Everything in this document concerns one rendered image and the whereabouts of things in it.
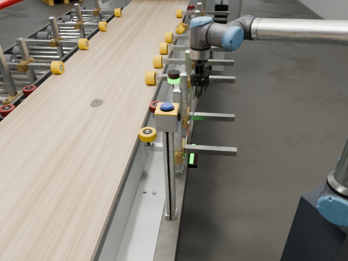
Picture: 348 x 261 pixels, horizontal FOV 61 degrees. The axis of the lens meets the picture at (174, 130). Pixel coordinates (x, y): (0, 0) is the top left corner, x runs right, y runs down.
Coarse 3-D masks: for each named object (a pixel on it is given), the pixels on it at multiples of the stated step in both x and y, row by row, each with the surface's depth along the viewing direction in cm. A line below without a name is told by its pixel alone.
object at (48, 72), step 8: (120, 8) 362; (112, 16) 336; (48, 24) 312; (96, 32) 293; (8, 48) 254; (64, 56) 236; (48, 72) 211; (0, 80) 232; (40, 80) 202; (0, 88) 220; (16, 88) 220; (0, 96) 210; (24, 96) 186; (0, 104) 201; (16, 104) 178; (0, 120) 165
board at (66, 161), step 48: (96, 48) 232; (144, 48) 230; (48, 96) 169; (96, 96) 168; (144, 96) 167; (0, 144) 133; (48, 144) 132; (96, 144) 132; (0, 192) 109; (48, 192) 109; (96, 192) 108; (0, 240) 93; (48, 240) 92; (96, 240) 92
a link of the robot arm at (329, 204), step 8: (344, 152) 105; (344, 160) 105; (344, 168) 106; (328, 176) 116; (336, 176) 111; (344, 176) 107; (328, 184) 114; (336, 184) 111; (344, 184) 108; (328, 192) 114; (336, 192) 110; (344, 192) 108; (320, 200) 115; (328, 200) 112; (336, 200) 109; (344, 200) 108; (320, 208) 116; (328, 208) 114; (336, 208) 111; (344, 208) 109; (328, 216) 116; (336, 216) 113; (344, 216) 111; (336, 224) 116; (344, 224) 113
